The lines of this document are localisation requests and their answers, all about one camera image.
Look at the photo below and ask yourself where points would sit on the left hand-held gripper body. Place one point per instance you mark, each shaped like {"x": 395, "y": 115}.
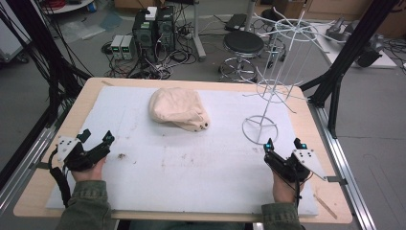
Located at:
{"x": 74, "y": 156}

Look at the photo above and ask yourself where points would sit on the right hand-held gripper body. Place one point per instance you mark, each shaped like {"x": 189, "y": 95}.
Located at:
{"x": 288, "y": 168}

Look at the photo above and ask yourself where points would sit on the person's right hand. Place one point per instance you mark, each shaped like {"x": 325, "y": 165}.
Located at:
{"x": 285, "y": 191}

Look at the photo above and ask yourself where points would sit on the person's left hand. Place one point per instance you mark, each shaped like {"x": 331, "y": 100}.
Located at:
{"x": 89, "y": 174}

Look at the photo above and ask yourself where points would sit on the thin wooden stick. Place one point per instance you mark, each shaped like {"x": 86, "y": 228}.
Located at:
{"x": 325, "y": 207}

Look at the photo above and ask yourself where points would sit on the beige cloth hat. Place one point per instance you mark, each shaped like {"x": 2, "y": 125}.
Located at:
{"x": 177, "y": 107}

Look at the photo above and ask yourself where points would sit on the white foam mat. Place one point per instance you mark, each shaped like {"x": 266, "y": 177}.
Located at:
{"x": 191, "y": 172}

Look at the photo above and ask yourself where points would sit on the grey bench power supply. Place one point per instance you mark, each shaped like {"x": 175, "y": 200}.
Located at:
{"x": 117, "y": 47}
{"x": 128, "y": 47}

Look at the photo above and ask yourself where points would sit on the black round stool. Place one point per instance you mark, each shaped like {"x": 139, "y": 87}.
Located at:
{"x": 243, "y": 43}

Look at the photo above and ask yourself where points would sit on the black computer tower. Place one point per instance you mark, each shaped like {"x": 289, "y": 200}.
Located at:
{"x": 166, "y": 28}
{"x": 144, "y": 33}

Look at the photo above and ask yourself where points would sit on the white platform with grey devices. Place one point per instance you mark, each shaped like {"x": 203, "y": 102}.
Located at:
{"x": 357, "y": 41}

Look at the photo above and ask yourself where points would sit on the grey metal stand leg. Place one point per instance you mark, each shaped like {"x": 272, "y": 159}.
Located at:
{"x": 198, "y": 35}

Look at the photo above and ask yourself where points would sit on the small white box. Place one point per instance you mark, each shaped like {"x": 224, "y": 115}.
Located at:
{"x": 151, "y": 13}

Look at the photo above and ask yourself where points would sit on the aluminium table rail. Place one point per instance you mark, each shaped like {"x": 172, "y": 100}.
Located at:
{"x": 22, "y": 166}
{"x": 343, "y": 166}

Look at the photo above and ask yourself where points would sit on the black frame strut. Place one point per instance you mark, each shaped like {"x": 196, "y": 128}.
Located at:
{"x": 351, "y": 54}
{"x": 35, "y": 41}

